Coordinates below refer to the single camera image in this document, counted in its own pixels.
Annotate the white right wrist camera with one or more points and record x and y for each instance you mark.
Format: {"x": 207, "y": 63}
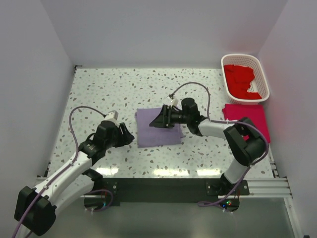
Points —
{"x": 173, "y": 100}

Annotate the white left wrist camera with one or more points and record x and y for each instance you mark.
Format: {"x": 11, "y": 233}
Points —
{"x": 112, "y": 116}

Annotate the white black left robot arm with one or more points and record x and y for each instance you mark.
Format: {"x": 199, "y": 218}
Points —
{"x": 37, "y": 207}

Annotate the aluminium right side rail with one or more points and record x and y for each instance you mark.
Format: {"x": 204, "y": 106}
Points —
{"x": 273, "y": 164}

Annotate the red t shirt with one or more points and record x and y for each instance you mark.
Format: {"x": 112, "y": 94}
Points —
{"x": 239, "y": 80}

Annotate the purple t shirt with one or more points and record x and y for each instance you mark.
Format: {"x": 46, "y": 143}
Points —
{"x": 151, "y": 136}

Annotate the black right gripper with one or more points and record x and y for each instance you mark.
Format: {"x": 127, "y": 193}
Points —
{"x": 167, "y": 116}

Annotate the white perforated plastic basket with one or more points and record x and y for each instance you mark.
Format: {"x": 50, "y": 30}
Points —
{"x": 259, "y": 84}

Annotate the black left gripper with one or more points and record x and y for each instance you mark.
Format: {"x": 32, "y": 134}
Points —
{"x": 123, "y": 134}

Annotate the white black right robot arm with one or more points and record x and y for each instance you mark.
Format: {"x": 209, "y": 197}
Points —
{"x": 247, "y": 144}

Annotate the folded pink t shirt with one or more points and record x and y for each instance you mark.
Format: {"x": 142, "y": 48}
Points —
{"x": 254, "y": 112}

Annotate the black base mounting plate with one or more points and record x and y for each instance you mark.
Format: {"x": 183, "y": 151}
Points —
{"x": 201, "y": 191}

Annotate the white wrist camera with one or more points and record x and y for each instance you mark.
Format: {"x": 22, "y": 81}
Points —
{"x": 112, "y": 116}
{"x": 173, "y": 100}

